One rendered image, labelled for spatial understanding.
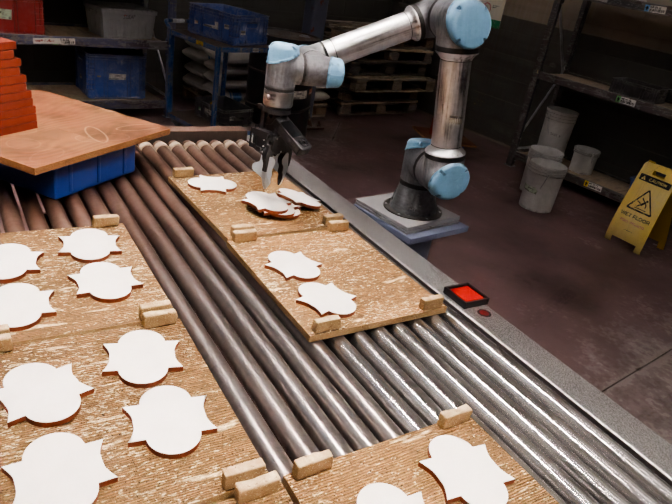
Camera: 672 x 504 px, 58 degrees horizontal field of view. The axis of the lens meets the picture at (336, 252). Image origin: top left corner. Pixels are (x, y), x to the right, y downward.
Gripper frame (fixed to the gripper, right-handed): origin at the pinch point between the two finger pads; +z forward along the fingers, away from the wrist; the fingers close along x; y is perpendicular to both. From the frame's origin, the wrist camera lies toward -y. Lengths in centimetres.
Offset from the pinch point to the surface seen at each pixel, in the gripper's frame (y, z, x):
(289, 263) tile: -23.9, 7.0, 20.1
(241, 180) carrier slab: 20.2, 8.0, -9.0
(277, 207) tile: -3.8, 5.1, 2.2
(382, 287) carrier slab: -42.9, 8.1, 9.7
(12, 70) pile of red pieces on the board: 56, -18, 39
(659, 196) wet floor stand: -56, 61, -348
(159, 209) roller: 19.4, 9.8, 21.6
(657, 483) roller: -106, 10, 23
